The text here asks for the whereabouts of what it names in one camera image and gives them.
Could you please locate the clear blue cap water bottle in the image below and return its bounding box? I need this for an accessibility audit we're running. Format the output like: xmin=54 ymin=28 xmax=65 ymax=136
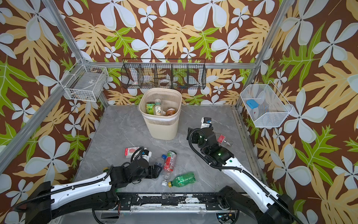
xmin=154 ymin=155 xmax=167 ymax=168

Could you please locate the small clear bottle white cap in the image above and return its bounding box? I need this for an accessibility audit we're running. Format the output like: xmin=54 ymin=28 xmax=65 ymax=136
xmin=161 ymin=170 xmax=171 ymax=186

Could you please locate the red label drink bottle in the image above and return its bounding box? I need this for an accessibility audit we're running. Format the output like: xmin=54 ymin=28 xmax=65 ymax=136
xmin=163 ymin=151 xmax=177 ymax=172

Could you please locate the clear bottle red label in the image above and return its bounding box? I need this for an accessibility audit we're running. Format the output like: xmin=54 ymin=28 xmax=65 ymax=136
xmin=217 ymin=134 xmax=233 ymax=147

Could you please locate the guava juice bottle pink label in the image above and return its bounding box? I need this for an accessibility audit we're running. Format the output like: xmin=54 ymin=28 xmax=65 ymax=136
xmin=124 ymin=147 xmax=140 ymax=158

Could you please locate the green soda bottle yellow cap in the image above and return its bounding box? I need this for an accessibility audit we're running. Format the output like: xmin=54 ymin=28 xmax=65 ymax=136
xmin=168 ymin=172 xmax=196 ymax=188

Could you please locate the brown Nescafe coffee bottle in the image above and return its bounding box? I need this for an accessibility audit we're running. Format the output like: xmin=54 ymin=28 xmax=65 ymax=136
xmin=165 ymin=108 xmax=176 ymax=116

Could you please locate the white green label bottle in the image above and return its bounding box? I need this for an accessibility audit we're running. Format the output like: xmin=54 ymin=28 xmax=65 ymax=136
xmin=153 ymin=99 xmax=162 ymax=116

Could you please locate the green yellow juice bottle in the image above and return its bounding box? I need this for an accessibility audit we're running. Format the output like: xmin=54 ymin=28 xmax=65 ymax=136
xmin=145 ymin=102 xmax=155 ymax=115

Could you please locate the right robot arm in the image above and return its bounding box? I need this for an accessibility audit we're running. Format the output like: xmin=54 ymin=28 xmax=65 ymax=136
xmin=187 ymin=127 xmax=302 ymax=224

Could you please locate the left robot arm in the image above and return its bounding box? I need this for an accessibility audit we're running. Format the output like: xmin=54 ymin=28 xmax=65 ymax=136
xmin=12 ymin=158 xmax=162 ymax=224

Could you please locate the beige plastic waste bin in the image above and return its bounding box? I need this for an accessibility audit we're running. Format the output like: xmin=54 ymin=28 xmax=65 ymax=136
xmin=139 ymin=88 xmax=182 ymax=140

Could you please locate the blue object in basket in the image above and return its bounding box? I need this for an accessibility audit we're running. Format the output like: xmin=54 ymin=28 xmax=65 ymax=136
xmin=246 ymin=99 xmax=259 ymax=109

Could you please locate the white mesh basket right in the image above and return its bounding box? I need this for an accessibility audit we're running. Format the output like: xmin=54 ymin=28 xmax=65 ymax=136
xmin=240 ymin=81 xmax=293 ymax=128

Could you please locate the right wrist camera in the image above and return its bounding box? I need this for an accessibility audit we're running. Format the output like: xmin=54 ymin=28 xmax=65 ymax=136
xmin=200 ymin=117 xmax=212 ymax=128

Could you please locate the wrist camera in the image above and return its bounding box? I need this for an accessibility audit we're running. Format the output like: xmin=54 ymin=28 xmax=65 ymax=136
xmin=140 ymin=149 xmax=152 ymax=162
xmin=200 ymin=117 xmax=212 ymax=128

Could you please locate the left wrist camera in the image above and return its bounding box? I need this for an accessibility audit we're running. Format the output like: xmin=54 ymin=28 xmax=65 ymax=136
xmin=140 ymin=149 xmax=152 ymax=162

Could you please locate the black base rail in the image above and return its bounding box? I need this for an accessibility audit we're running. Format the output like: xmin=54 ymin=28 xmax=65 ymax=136
xmin=117 ymin=192 xmax=230 ymax=213

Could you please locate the black wire wall basket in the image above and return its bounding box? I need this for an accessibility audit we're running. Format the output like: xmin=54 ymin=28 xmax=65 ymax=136
xmin=119 ymin=58 xmax=207 ymax=90

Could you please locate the white wire basket left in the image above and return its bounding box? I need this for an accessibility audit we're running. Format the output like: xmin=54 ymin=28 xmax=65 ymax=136
xmin=60 ymin=59 xmax=109 ymax=102

